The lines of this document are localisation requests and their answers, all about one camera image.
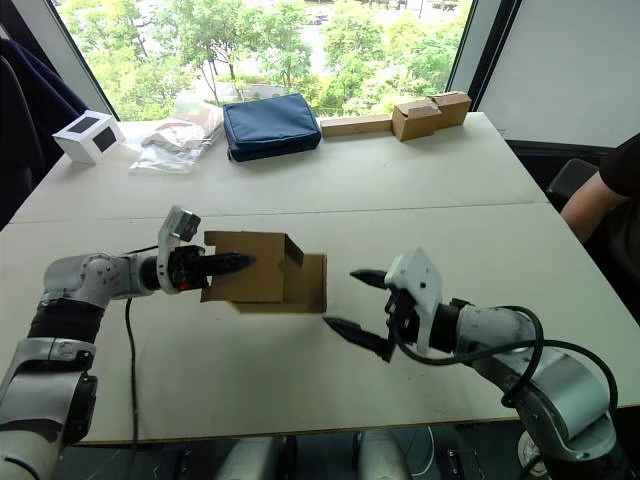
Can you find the clear plastic bag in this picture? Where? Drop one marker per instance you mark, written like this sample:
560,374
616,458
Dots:
170,145

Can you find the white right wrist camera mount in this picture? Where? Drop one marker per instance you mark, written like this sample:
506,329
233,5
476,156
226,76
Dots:
417,285

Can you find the person black shirt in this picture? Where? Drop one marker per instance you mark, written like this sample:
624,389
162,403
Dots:
625,165

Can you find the bare person forearm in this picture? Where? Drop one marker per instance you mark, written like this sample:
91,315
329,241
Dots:
590,205

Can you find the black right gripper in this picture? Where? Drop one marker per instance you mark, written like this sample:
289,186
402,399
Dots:
402,315

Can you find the brown cardboard box closed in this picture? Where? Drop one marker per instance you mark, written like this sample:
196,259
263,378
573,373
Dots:
455,112

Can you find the small brown cardboard box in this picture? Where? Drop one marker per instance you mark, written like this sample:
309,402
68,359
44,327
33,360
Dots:
265,280

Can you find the glass window with trees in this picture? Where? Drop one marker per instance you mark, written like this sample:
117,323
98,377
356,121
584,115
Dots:
280,45

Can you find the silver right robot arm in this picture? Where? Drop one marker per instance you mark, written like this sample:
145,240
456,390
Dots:
565,390

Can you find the flat folded cardboard piece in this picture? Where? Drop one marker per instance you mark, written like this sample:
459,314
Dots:
350,126

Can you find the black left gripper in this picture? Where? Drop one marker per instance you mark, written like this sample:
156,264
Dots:
187,272

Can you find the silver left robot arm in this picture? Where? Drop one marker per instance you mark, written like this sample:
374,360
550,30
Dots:
60,280

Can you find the brown cardboard box open flaps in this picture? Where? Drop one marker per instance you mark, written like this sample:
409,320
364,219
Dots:
415,122

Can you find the black chair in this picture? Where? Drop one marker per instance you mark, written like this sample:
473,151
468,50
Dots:
570,180

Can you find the grey rounded shape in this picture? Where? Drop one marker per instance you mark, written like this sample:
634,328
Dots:
382,457

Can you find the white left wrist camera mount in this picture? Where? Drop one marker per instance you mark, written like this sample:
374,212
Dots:
172,235

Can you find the dark hanging jacket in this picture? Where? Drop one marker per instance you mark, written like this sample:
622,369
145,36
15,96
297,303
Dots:
30,115

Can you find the navy blue fabric pouch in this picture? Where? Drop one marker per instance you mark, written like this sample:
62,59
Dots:
270,125

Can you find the white box with black panels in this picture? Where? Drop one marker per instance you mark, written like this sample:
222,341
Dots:
80,145

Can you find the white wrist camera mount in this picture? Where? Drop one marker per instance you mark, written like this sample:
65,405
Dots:
417,285
172,235

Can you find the white round disc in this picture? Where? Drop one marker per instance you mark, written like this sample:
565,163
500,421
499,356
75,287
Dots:
530,450

